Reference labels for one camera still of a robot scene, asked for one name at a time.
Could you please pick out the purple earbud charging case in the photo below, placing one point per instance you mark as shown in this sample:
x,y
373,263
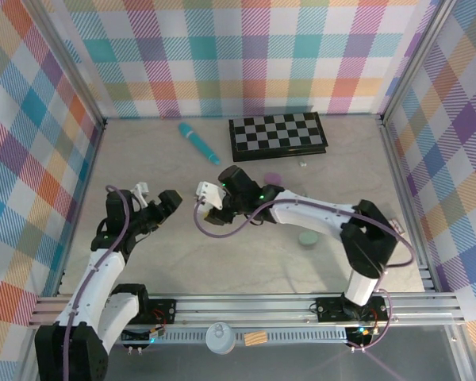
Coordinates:
x,y
272,177

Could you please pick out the green earbud charging case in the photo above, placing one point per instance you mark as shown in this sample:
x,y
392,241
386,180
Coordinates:
x,y
308,239

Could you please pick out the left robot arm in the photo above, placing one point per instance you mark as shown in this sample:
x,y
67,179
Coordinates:
x,y
103,270

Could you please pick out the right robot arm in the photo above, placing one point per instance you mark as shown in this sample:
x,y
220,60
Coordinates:
x,y
313,210

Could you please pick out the teal pen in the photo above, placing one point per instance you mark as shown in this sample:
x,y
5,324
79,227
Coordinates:
x,y
198,143

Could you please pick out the black folding chessboard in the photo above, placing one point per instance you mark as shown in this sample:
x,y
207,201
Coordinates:
x,y
277,135

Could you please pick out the small controller circuit board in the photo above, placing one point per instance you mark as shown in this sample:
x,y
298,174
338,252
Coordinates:
x,y
361,333
154,334

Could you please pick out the small wooden tag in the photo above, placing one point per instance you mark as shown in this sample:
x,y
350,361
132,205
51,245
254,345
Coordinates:
x,y
255,337

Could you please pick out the white round cap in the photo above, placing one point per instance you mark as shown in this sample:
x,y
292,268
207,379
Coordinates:
x,y
220,341

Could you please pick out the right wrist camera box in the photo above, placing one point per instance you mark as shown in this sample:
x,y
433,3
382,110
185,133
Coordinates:
x,y
210,192

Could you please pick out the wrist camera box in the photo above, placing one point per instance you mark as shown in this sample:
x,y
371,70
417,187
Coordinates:
x,y
210,192
142,188

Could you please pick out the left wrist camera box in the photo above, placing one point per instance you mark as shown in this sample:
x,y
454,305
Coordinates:
x,y
142,188

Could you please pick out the aluminium side rail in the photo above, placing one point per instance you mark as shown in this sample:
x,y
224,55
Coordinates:
x,y
402,178
83,190

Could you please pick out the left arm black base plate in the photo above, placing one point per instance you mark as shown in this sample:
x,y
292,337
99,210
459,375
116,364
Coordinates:
x,y
170,303

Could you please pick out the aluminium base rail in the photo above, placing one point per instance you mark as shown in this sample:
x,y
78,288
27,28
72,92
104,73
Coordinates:
x,y
242,307

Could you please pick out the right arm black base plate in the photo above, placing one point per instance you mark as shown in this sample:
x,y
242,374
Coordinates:
x,y
329,307

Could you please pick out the aluminium frame post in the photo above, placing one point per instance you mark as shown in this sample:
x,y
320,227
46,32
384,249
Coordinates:
x,y
415,59
69,63

